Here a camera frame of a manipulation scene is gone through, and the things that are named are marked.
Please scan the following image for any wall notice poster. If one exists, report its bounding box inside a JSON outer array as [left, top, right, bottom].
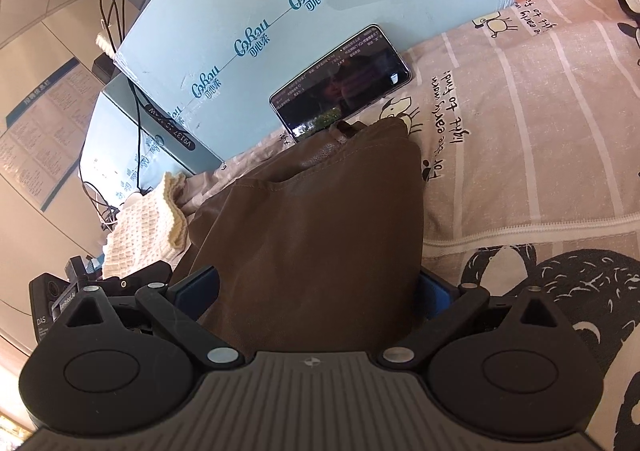
[[1, 58, 102, 211]]

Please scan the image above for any large light blue carton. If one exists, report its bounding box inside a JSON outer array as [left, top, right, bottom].
[[116, 0, 514, 159]]

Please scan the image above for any brown leather jacket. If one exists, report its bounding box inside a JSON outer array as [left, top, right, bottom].
[[174, 117, 424, 355]]

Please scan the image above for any pink striped cartoon bedsheet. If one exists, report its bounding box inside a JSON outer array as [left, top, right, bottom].
[[174, 0, 640, 451]]

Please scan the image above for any cream knitted sweater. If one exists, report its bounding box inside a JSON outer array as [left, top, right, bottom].
[[102, 172, 188, 279]]

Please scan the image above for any black smartphone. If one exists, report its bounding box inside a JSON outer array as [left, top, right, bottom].
[[269, 24, 412, 142]]

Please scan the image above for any black cable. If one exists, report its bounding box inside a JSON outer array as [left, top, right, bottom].
[[77, 0, 151, 232]]

